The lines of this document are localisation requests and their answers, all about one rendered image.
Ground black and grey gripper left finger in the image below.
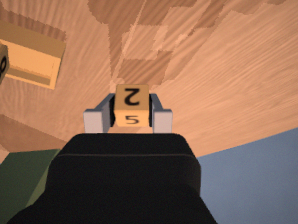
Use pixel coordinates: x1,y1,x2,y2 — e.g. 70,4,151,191
83,93,116,133

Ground light wooden tray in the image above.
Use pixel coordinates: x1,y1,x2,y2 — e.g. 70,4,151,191
0,20,67,90

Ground orange number cube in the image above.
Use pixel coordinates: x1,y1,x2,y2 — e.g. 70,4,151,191
0,43,10,85
114,84,149,126

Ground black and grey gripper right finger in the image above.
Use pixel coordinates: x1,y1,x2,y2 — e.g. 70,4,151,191
149,93,173,133

